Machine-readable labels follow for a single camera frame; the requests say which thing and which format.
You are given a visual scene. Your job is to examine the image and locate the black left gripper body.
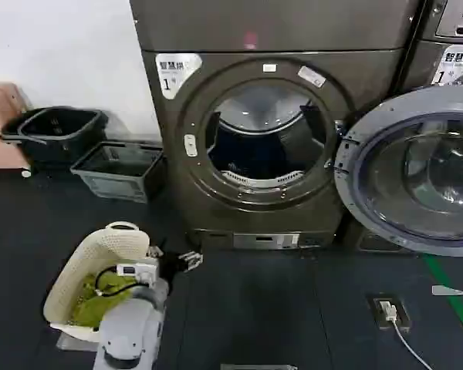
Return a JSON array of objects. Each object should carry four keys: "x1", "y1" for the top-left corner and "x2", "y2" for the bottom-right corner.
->
[{"x1": 157, "y1": 251, "x2": 183, "y2": 279}]

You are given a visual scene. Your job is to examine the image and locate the white perforated laundry basket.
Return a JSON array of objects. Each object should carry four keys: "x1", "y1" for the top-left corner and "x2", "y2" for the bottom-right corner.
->
[{"x1": 42, "y1": 220, "x2": 160, "y2": 342}]

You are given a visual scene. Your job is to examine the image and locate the green cloth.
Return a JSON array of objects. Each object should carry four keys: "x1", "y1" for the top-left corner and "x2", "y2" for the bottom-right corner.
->
[{"x1": 69, "y1": 269, "x2": 137, "y2": 329}]

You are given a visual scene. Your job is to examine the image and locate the dark grey rectangular crate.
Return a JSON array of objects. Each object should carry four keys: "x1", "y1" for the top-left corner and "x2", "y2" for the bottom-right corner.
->
[{"x1": 69, "y1": 140, "x2": 167, "y2": 204}]

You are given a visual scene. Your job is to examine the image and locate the dark blue clothes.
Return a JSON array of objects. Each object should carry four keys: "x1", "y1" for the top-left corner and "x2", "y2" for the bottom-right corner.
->
[{"x1": 207, "y1": 123, "x2": 299, "y2": 183}]

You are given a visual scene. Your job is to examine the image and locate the black rounded plastic basket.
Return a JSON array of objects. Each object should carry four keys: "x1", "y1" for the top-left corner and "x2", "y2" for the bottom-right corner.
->
[{"x1": 0, "y1": 106, "x2": 110, "y2": 171}]

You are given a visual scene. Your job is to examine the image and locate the white plug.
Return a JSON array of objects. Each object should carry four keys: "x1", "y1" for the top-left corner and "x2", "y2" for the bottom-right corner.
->
[{"x1": 377, "y1": 299, "x2": 397, "y2": 323}]

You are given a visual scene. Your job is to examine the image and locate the pink cart with white wheels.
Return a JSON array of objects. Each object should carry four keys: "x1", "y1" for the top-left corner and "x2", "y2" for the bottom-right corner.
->
[{"x1": 0, "y1": 82, "x2": 34, "y2": 180}]

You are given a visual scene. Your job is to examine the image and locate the metal floor socket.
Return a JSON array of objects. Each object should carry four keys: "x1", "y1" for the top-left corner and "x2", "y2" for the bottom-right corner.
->
[{"x1": 365, "y1": 293, "x2": 414, "y2": 331}]

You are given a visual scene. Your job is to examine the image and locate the round glass dryer door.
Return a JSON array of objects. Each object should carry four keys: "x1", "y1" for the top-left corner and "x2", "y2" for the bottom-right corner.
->
[{"x1": 333, "y1": 83, "x2": 463, "y2": 257}]

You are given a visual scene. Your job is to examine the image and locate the pale floor sticker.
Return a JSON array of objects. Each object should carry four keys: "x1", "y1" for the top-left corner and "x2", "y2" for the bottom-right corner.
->
[{"x1": 431, "y1": 284, "x2": 463, "y2": 298}]

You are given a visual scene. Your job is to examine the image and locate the grey dryer with round opening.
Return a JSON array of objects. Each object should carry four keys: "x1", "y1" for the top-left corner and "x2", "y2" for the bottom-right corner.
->
[{"x1": 129, "y1": 0, "x2": 428, "y2": 252}]

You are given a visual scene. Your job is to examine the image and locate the grey dryer with number label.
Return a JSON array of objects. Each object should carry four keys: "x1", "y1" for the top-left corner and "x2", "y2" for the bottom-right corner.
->
[{"x1": 400, "y1": 0, "x2": 463, "y2": 252}]

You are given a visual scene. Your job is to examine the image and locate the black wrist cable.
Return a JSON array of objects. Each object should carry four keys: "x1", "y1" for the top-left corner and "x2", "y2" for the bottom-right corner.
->
[{"x1": 93, "y1": 265, "x2": 140, "y2": 298}]

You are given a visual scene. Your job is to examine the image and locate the grey base plate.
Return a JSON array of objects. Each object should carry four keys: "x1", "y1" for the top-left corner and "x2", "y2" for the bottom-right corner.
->
[{"x1": 55, "y1": 330, "x2": 101, "y2": 352}]

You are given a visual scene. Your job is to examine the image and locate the white power cable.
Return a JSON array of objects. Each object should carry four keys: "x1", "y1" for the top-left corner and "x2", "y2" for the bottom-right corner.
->
[{"x1": 389, "y1": 319, "x2": 436, "y2": 370}]

